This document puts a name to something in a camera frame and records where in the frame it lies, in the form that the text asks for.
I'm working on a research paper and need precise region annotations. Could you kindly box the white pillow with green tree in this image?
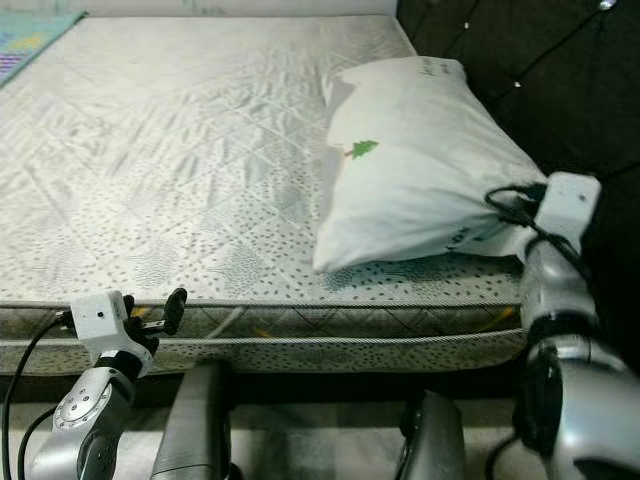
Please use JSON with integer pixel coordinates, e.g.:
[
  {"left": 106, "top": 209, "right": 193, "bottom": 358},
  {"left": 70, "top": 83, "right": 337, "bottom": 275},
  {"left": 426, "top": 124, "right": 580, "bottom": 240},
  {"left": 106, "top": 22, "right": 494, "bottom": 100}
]
[{"left": 312, "top": 55, "right": 549, "bottom": 274}]

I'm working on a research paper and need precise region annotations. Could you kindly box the grey robot leg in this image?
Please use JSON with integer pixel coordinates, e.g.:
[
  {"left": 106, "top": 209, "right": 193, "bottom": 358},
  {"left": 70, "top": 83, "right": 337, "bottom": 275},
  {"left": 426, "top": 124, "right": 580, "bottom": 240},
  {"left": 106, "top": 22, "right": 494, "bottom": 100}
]
[
  {"left": 150, "top": 360, "right": 233, "bottom": 480},
  {"left": 395, "top": 390, "right": 468, "bottom": 480}
]

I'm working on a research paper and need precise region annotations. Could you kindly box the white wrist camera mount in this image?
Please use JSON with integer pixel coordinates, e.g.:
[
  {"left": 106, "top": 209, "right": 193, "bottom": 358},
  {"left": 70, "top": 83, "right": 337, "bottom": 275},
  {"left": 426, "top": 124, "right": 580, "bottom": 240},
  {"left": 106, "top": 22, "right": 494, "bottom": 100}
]
[
  {"left": 68, "top": 292, "right": 156, "bottom": 376},
  {"left": 532, "top": 172, "right": 602, "bottom": 259}
]

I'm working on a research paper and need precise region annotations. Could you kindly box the grey robot right leg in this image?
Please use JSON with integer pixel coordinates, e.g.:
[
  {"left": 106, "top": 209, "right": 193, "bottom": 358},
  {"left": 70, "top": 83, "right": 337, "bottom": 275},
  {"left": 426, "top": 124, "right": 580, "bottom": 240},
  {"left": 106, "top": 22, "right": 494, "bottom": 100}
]
[{"left": 395, "top": 390, "right": 468, "bottom": 480}]

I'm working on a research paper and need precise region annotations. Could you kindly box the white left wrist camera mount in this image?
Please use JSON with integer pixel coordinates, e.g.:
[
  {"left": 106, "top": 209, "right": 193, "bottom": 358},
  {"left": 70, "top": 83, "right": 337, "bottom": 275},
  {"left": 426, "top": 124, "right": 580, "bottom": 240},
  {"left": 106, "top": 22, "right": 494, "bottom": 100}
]
[{"left": 68, "top": 292, "right": 156, "bottom": 376}]

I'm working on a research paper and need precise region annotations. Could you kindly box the grey robot left leg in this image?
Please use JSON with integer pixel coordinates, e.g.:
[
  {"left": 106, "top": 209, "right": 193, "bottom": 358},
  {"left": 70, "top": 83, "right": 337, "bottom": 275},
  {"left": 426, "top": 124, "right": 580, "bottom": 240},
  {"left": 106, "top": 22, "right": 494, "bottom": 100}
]
[{"left": 150, "top": 360, "right": 233, "bottom": 480}]

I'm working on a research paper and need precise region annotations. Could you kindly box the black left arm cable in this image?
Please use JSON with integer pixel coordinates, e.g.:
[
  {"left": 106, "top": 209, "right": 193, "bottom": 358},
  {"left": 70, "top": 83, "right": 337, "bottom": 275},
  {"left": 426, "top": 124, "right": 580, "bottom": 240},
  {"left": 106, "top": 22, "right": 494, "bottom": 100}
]
[{"left": 1, "top": 314, "right": 75, "bottom": 480}]

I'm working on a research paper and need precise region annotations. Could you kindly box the grey quilted mattress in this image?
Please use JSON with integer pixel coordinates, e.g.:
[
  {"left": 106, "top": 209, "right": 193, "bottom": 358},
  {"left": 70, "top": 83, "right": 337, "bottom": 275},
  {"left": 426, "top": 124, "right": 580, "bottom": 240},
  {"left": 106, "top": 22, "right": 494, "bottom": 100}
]
[{"left": 0, "top": 13, "right": 551, "bottom": 379}]

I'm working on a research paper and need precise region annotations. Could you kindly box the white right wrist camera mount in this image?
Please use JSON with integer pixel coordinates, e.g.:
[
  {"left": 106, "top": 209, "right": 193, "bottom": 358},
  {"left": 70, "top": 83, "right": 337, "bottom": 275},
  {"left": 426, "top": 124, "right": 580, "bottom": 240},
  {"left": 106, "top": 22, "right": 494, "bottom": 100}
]
[{"left": 532, "top": 172, "right": 602, "bottom": 259}]

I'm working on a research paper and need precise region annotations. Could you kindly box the teal blanket with coloured shapes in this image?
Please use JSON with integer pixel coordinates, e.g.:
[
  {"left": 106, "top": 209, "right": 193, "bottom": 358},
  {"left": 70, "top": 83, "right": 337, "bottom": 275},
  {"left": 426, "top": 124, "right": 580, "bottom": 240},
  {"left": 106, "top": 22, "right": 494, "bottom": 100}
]
[{"left": 0, "top": 10, "right": 86, "bottom": 86}]

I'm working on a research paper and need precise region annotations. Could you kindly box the black tufted headboard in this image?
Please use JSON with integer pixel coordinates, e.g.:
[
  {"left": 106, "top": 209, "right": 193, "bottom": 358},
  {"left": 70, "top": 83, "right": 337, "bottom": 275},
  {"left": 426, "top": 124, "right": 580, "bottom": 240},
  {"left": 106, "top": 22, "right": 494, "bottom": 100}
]
[{"left": 395, "top": 0, "right": 640, "bottom": 301}]

